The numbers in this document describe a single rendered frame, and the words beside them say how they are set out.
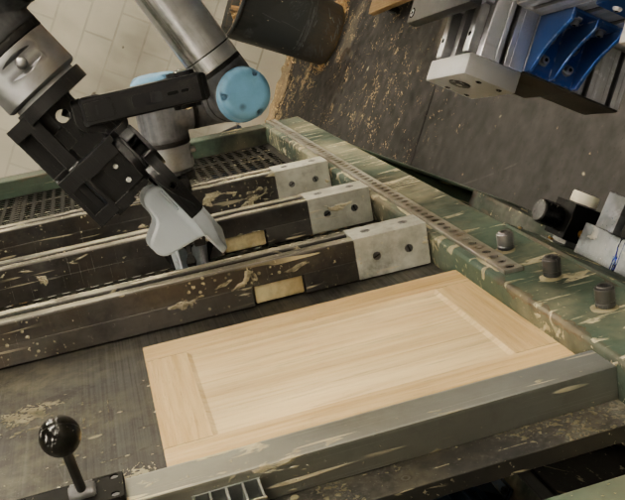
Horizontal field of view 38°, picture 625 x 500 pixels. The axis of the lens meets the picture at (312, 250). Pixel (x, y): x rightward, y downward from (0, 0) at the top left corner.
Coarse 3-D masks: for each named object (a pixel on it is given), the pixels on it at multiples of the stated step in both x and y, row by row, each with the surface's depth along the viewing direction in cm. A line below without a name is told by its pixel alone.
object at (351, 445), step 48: (480, 384) 99; (528, 384) 97; (576, 384) 97; (336, 432) 94; (384, 432) 93; (432, 432) 94; (480, 432) 96; (144, 480) 91; (192, 480) 90; (240, 480) 90; (288, 480) 92
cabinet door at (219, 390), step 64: (256, 320) 133; (320, 320) 130; (384, 320) 126; (448, 320) 123; (512, 320) 119; (192, 384) 116; (256, 384) 114; (320, 384) 111; (384, 384) 108; (448, 384) 105; (192, 448) 100
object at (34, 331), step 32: (384, 224) 150; (416, 224) 147; (256, 256) 146; (288, 256) 143; (320, 256) 145; (352, 256) 146; (384, 256) 147; (416, 256) 149; (128, 288) 142; (160, 288) 139; (192, 288) 141; (224, 288) 142; (320, 288) 146; (0, 320) 136; (32, 320) 136; (64, 320) 137; (96, 320) 138; (128, 320) 139; (160, 320) 141; (192, 320) 142; (0, 352) 136; (32, 352) 137; (64, 352) 138
